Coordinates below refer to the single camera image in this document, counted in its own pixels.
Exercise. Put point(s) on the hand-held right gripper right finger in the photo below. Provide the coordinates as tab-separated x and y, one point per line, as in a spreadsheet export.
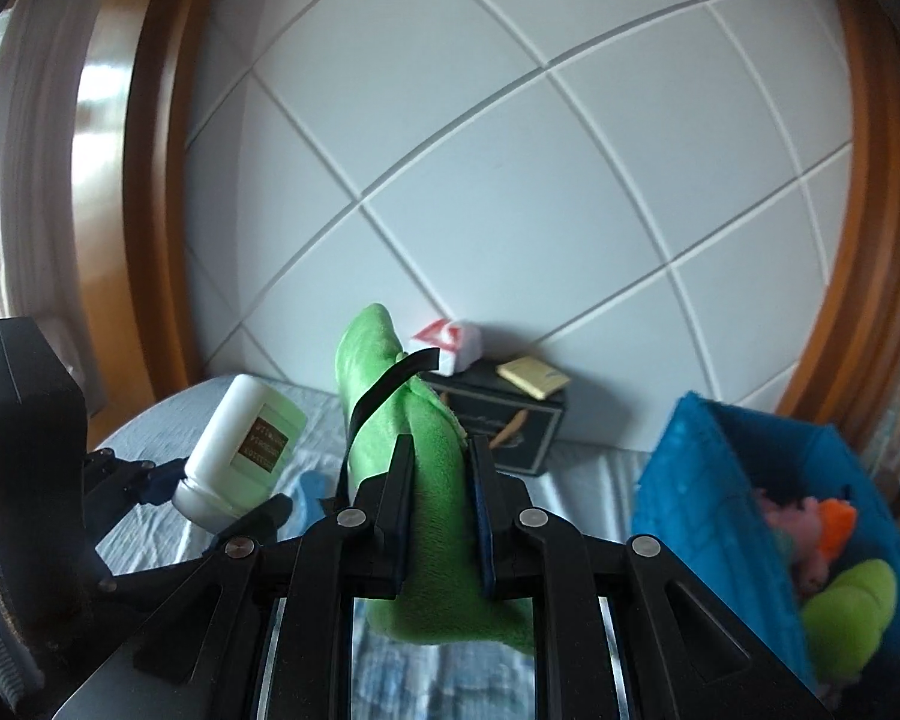
483	521

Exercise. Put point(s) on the white red tissue packet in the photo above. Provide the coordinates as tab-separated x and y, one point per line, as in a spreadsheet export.
450	345

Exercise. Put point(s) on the blue plastic container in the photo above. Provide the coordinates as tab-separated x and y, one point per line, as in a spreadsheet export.
705	510

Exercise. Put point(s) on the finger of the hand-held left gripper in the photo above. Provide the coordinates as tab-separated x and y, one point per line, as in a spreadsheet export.
217	551
131	484

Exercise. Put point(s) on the black gift box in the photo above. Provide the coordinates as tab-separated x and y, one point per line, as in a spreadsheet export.
525	435

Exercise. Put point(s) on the teal-bodied pig plush toy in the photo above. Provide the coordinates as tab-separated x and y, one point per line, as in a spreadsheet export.
787	521

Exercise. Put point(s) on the lime green plush toy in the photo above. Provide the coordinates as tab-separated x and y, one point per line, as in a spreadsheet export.
851	607

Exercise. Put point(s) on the wooden frame post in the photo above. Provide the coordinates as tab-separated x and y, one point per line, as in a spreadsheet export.
862	240
157	165

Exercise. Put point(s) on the yellow sticky note pad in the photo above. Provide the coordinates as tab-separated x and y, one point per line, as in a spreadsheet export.
532	377

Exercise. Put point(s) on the orange plush toy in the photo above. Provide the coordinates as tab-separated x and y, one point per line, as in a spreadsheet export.
836	523

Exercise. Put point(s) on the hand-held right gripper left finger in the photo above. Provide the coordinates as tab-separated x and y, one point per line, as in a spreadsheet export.
403	517

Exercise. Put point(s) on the white plastic bottle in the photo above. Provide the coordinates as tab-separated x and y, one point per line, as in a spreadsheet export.
229	450

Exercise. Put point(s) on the striped blue-white blanket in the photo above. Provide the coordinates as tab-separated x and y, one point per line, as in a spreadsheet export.
157	420

